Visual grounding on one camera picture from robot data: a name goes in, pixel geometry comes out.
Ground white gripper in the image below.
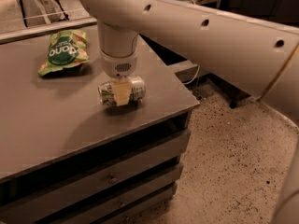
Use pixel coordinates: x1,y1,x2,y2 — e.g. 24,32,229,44
100,51,137,106

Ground white green 7up can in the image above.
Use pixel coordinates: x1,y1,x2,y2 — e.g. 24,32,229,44
98,76,146,106

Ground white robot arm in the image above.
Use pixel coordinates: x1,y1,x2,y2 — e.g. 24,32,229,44
80,0,299,125

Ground green chip bag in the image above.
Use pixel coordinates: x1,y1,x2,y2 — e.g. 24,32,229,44
37,29,89,77

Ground grey drawer cabinet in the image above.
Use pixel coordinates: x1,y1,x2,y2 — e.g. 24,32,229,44
0,27,197,224

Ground grey metal railing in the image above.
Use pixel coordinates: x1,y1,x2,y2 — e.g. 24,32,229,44
0,0,226,45

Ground white cable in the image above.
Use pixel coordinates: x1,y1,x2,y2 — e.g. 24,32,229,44
182,64,201,86

